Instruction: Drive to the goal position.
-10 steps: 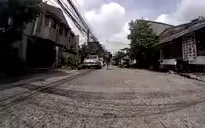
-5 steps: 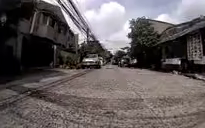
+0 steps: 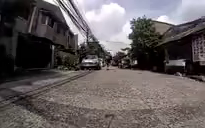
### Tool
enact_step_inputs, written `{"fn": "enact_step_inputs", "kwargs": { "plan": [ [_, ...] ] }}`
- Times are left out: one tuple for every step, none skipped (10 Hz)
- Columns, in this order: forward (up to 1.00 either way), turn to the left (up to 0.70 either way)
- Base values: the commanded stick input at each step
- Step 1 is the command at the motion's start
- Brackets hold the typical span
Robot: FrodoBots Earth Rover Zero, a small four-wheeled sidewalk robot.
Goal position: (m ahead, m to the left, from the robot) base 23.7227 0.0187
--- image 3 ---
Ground silver car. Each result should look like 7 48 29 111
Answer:
79 54 103 71

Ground vehicle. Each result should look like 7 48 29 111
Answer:
118 57 133 70

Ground utility pole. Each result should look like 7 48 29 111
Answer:
85 28 90 56

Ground green bush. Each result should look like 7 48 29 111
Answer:
56 49 81 71

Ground grey concrete road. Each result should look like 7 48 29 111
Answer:
0 66 205 128

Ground tall green tree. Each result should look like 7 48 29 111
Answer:
128 14 163 70

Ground beige building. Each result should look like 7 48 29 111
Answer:
151 19 175 36

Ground dark two-storey building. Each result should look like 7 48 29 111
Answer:
0 0 80 78

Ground grey concrete sidewalk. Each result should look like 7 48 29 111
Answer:
0 69 92 113

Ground low building with sign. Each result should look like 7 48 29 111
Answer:
153 13 205 76

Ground concrete pavement strip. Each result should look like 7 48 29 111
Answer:
175 71 205 86

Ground overhead wires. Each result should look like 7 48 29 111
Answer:
54 0 98 43

